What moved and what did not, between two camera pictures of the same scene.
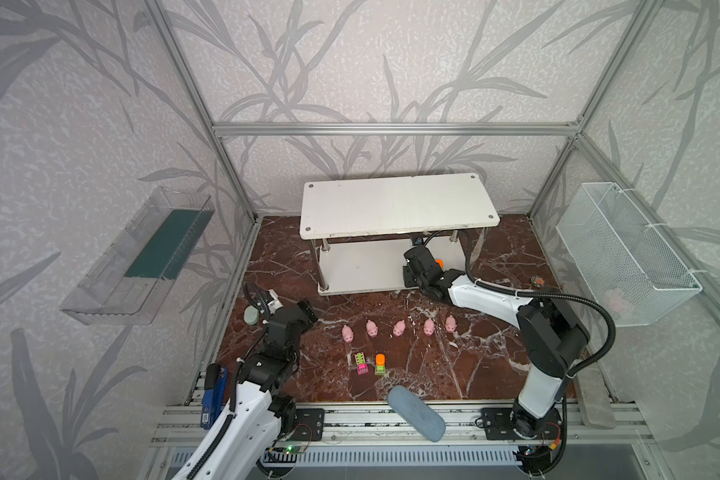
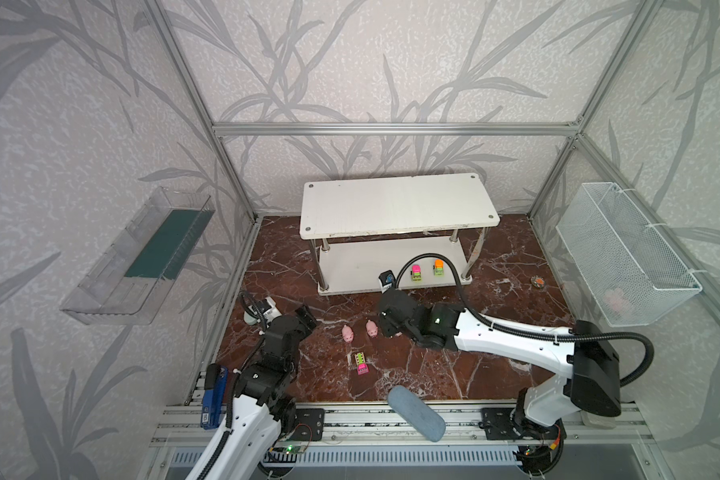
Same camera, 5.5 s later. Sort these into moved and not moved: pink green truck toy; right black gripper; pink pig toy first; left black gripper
Moved: right black gripper
Not moved: pink green truck toy; left black gripper; pink pig toy first
